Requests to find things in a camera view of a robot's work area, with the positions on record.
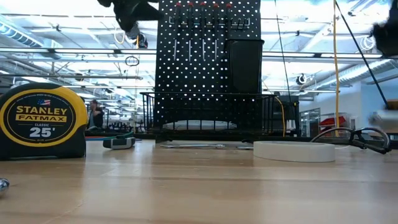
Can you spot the white masking tape roll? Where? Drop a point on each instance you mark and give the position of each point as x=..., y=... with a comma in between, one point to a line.
x=293, y=152

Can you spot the red bin shelf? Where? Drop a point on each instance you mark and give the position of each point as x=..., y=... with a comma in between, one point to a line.
x=334, y=121

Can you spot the person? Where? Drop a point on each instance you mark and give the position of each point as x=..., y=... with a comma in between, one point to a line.
x=96, y=116

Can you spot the black standing desk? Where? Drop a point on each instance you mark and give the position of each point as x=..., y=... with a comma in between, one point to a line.
x=292, y=109

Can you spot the brown cardboard box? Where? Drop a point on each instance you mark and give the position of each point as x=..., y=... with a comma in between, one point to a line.
x=392, y=104

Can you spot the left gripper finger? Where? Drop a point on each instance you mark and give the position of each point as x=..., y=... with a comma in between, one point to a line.
x=152, y=12

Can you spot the silver metal pen tool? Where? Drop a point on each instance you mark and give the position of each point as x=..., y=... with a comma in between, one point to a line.
x=3, y=186

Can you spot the black plastic cup bin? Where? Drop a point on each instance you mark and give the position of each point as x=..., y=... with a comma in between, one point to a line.
x=245, y=65

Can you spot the silver combination wrench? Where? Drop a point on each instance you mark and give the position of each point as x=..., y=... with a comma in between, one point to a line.
x=192, y=145
x=244, y=148

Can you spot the black metal pegboard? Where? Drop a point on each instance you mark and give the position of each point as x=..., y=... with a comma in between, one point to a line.
x=186, y=77

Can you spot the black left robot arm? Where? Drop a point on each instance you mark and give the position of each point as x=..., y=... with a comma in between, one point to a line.
x=104, y=2

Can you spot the silver hook rail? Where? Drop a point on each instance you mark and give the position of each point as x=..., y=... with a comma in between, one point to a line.
x=196, y=26

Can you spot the yellow black Stanley tape measure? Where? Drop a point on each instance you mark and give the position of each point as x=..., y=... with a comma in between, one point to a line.
x=40, y=121

